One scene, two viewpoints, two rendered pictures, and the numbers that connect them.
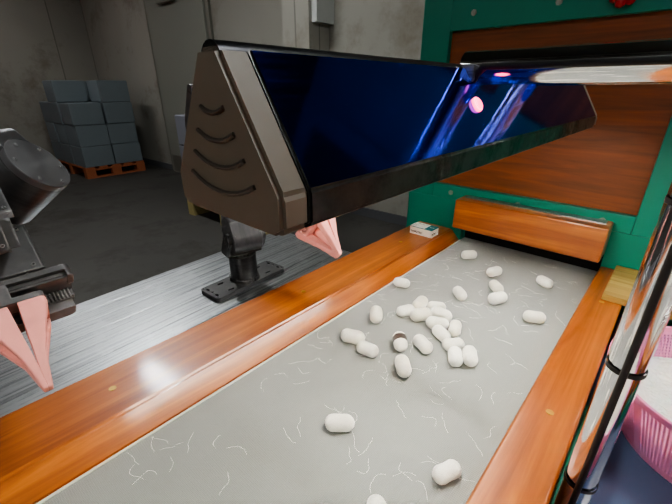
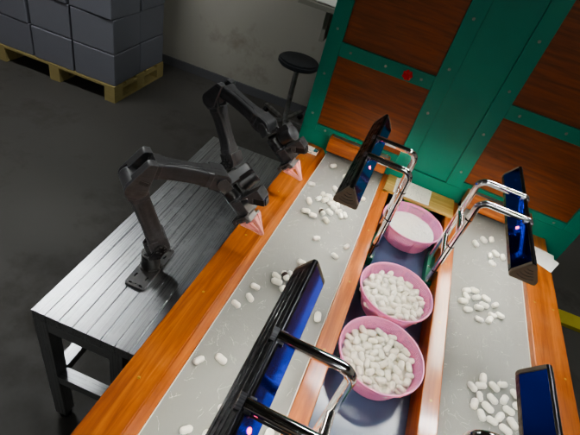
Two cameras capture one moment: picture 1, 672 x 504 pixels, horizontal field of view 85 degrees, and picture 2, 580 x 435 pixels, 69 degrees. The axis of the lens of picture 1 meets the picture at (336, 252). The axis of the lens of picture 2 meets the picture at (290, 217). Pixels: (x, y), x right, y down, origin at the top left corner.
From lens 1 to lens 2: 1.23 m
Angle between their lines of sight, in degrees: 31
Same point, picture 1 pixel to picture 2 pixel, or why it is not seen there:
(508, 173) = (353, 128)
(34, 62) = not seen: outside the picture
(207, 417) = (276, 241)
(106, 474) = (262, 256)
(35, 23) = not seen: outside the picture
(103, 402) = (248, 239)
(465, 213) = (333, 145)
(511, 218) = (353, 151)
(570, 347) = (373, 211)
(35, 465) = (248, 255)
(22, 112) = not seen: outside the picture
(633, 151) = (400, 131)
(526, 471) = (364, 243)
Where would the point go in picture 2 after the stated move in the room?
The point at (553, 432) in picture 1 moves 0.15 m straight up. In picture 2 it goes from (369, 235) to (383, 206)
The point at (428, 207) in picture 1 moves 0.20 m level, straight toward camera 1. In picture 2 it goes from (312, 135) to (318, 157)
